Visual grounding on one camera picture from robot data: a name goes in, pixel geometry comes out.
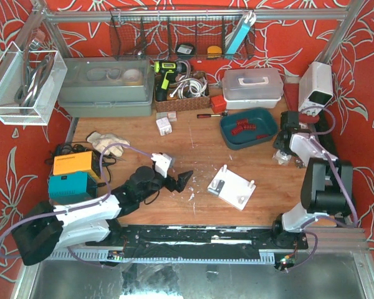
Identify yellow tape measure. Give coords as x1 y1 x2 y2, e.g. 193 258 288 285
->
207 45 223 60

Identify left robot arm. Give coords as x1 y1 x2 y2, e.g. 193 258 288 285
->
11 166 193 266

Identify grey metal bracket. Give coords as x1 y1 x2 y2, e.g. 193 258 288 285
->
208 179 224 196

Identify white coiled cables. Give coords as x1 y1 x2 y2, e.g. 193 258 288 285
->
170 77 209 99

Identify black cable duct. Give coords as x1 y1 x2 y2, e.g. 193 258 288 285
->
310 112 338 156

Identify white mesh hanging basket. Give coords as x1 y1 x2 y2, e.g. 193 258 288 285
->
0 42 67 126

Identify white power supply unit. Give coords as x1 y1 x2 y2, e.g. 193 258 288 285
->
298 62 333 116

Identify green cordless drill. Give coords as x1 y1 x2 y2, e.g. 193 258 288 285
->
154 60 187 102

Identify blue white board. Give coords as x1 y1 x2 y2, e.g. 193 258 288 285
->
224 11 257 59

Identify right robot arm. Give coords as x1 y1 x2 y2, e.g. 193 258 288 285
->
271 111 357 248

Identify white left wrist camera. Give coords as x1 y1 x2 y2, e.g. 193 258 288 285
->
151 153 175 178

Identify grey plastic storage box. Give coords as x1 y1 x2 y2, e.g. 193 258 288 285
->
58 57 155 118

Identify brown wicker basket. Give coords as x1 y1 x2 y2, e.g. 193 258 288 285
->
153 83 211 112

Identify white clear toolbox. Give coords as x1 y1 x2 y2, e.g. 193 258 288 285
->
222 68 284 110

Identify black round tape measure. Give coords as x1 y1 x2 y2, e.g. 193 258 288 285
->
175 43 196 60

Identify white work glove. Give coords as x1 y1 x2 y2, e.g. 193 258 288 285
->
86 131 130 158

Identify teal box device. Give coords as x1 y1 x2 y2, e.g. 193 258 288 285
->
48 171 97 205

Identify black wire wall basket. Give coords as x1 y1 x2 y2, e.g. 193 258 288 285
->
109 4 256 60

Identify yellow box device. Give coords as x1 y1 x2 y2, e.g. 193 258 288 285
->
53 151 101 180

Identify white base plate with pegs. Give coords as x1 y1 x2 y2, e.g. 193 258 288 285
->
209 164 256 211

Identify white power adapter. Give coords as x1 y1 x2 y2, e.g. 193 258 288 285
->
156 117 173 136

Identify aluminium frame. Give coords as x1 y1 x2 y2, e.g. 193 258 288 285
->
0 0 365 122

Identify red small box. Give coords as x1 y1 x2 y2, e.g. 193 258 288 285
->
210 95 227 114

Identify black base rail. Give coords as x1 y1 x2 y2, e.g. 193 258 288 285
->
86 225 309 260

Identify small metal parts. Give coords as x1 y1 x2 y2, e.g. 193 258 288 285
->
294 158 305 169

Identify teal plastic tray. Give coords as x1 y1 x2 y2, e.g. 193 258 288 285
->
219 108 279 151

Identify red handled small tool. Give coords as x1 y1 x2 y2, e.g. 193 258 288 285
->
196 113 223 119

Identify red large spring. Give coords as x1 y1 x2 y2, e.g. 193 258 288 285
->
237 123 256 131

